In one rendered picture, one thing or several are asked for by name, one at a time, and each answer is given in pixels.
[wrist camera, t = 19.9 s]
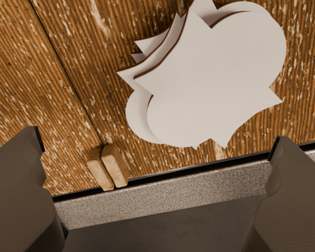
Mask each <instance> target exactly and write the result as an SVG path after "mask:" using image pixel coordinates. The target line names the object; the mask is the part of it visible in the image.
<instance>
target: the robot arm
mask: <svg viewBox="0 0 315 252"><path fill-rule="evenodd" d="M43 152H45V147H44V144H43V140H42V136H41V133H40V130H39V127H38V125H36V126H32V125H29V126H26V127H24V128H23V129H22V130H21V131H20V132H18V133H17V134H16V135H15V136H13V137H12V138H11V139H10V140H8V141H7V142H6V143H5V144H4V145H2V146H1V147H0V252H62V250H63V249H64V246H65V237H64V233H63V230H62V226H61V222H60V219H59V216H58V213H57V210H56V207H55V205H54V202H53V199H52V196H51V193H50V191H49V190H47V189H45V188H43V185H44V183H45V181H46V179H47V176H46V173H45V170H44V167H43V164H42V162H41V159H40V158H41V156H42V154H43ZM267 161H269V162H270V165H271V167H272V169H271V171H270V174H269V176H268V178H267V180H266V183H265V185H264V188H265V191H266V193H267V197H265V198H263V199H262V200H261V201H260V203H259V205H258V207H257V209H256V211H255V213H254V216H253V218H252V220H251V222H250V224H249V227H248V229H247V232H246V235H245V238H244V241H243V244H242V247H241V252H315V162H314V161H313V160H312V159H311V158H310V157H309V156H308V155H307V154H306V153H305V152H304V151H303V150H302V149H301V148H300V147H298V146H297V145H296V144H295V143H294V142H293V141H292V140H291V139H290V138H289V137H287V136H279V135H277V136H276V138H275V140H274V142H273V145H272V148H271V151H270V154H269V156H268V159H267Z"/></svg>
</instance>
